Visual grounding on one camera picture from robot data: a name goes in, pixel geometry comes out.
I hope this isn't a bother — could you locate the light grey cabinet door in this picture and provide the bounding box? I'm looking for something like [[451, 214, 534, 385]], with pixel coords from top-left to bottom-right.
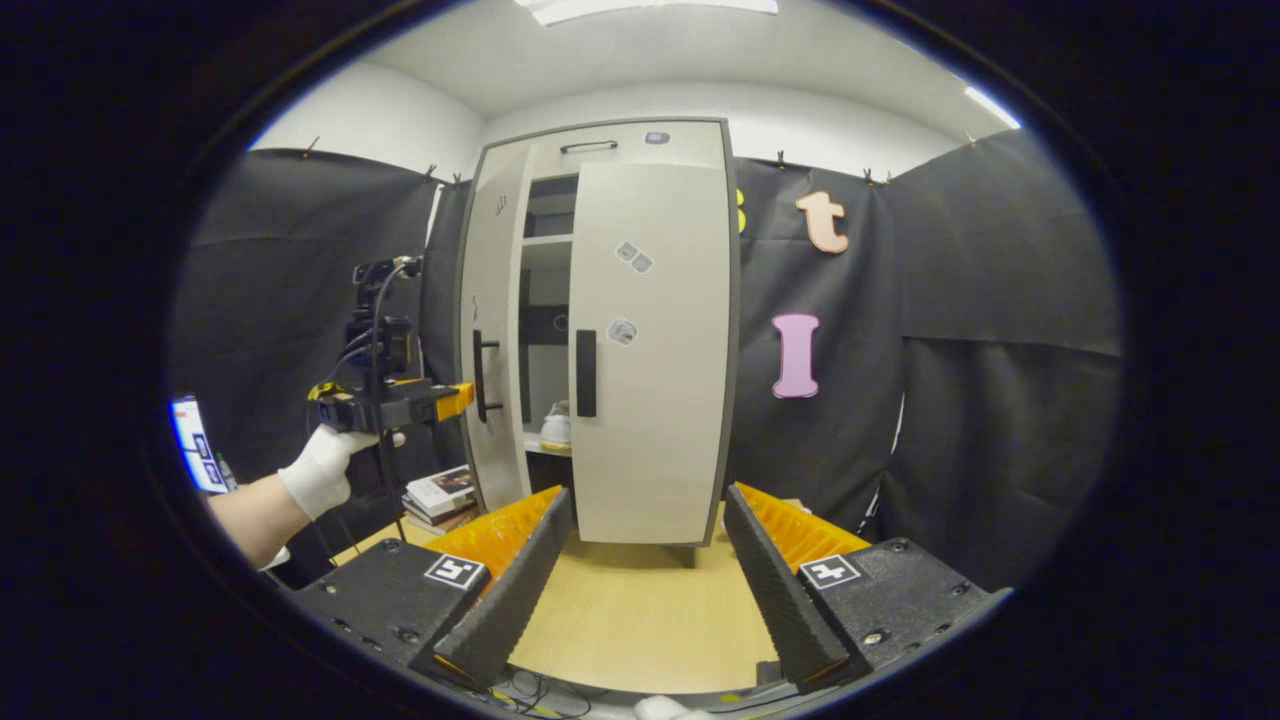
[[458, 140, 531, 513], [568, 160, 736, 546]]

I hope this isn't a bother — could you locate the grey cabinet drawer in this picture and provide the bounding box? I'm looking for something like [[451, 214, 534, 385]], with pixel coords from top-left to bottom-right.
[[527, 122, 726, 179]]

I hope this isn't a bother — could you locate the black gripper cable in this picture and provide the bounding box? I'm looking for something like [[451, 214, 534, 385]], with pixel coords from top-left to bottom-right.
[[372, 435, 413, 546]]

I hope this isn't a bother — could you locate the computer monitor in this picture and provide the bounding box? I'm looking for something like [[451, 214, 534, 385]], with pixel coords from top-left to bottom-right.
[[170, 395, 238, 496]]

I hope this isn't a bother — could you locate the black backdrop cloth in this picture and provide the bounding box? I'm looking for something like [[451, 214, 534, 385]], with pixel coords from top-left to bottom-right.
[[170, 128, 1126, 591]]

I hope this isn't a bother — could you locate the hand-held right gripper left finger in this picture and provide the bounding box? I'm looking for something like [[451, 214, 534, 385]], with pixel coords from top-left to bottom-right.
[[290, 487, 577, 689]]

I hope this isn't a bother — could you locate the black book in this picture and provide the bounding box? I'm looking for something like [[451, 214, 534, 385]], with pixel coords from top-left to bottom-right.
[[405, 497, 479, 526]]

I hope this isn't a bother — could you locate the grey shoe cabinet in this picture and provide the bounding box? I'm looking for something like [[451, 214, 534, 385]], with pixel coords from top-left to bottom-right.
[[455, 118, 743, 571]]

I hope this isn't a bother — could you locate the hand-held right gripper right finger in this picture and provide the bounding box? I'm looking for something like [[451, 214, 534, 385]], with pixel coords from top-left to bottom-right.
[[720, 484, 1016, 696]]

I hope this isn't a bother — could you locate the brown book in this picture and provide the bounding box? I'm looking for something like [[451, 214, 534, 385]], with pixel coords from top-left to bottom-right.
[[415, 510, 481, 538]]

